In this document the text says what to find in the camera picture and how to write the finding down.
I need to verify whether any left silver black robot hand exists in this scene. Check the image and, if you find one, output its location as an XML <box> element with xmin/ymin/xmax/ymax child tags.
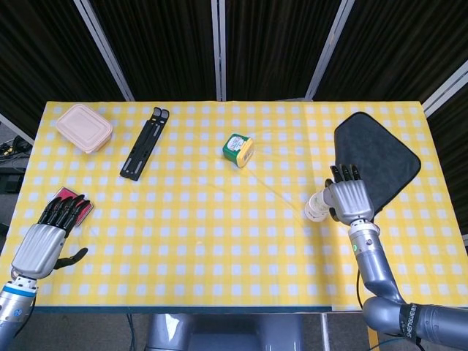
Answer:
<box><xmin>10</xmin><ymin>195</ymin><xmax>95</xmax><ymax>281</ymax></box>

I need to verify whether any black equipment box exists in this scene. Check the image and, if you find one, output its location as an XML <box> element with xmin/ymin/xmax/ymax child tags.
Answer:
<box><xmin>0</xmin><ymin>166</ymin><xmax>26</xmax><ymax>195</ymax></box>

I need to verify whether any black cable bundle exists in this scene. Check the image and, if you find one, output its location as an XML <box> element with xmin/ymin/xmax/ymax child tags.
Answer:
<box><xmin>0</xmin><ymin>135</ymin><xmax>32</xmax><ymax>164</ymax></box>

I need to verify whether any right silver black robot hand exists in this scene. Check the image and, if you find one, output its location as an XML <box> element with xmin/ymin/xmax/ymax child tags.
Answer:
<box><xmin>325</xmin><ymin>163</ymin><xmax>377</xmax><ymax>224</ymax></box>

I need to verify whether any grey robot torso base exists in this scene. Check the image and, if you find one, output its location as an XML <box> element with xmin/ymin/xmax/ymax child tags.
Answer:
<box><xmin>146</xmin><ymin>313</ymin><xmax>304</xmax><ymax>351</ymax></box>

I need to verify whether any white partition frame post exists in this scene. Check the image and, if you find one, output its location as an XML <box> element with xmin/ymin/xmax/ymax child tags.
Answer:
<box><xmin>305</xmin><ymin>0</ymin><xmax>358</xmax><ymax>100</ymax></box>
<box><xmin>211</xmin><ymin>0</ymin><xmax>227</xmax><ymax>102</ymax></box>
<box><xmin>420</xmin><ymin>60</ymin><xmax>468</xmax><ymax>116</ymax></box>
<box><xmin>0</xmin><ymin>113</ymin><xmax>36</xmax><ymax>146</ymax></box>
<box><xmin>72</xmin><ymin>0</ymin><xmax>135</xmax><ymax>102</ymax></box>

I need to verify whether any dark grey cloth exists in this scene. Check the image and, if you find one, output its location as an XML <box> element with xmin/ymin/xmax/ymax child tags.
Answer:
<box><xmin>334</xmin><ymin>111</ymin><xmax>422</xmax><ymax>216</ymax></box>

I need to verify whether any green yellow plastic container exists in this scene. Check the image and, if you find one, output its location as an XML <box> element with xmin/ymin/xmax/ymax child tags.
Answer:
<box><xmin>222</xmin><ymin>132</ymin><xmax>255</xmax><ymax>168</ymax></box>

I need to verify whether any paper cup fern dark flower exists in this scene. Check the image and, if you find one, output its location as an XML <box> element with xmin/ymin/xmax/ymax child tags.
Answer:
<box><xmin>309</xmin><ymin>189</ymin><xmax>336</xmax><ymax>215</ymax></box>

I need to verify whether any yellow white checked tablecloth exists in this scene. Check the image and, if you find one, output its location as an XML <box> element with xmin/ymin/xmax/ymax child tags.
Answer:
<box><xmin>0</xmin><ymin>100</ymin><xmax>468</xmax><ymax>312</ymax></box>

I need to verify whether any pink lidded lunch box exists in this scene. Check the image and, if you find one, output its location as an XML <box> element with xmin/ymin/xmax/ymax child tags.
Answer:
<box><xmin>56</xmin><ymin>103</ymin><xmax>113</xmax><ymax>154</ymax></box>

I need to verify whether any black folding stand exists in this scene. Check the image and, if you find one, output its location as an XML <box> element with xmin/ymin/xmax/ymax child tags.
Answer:
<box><xmin>119</xmin><ymin>106</ymin><xmax>171</xmax><ymax>181</ymax></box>

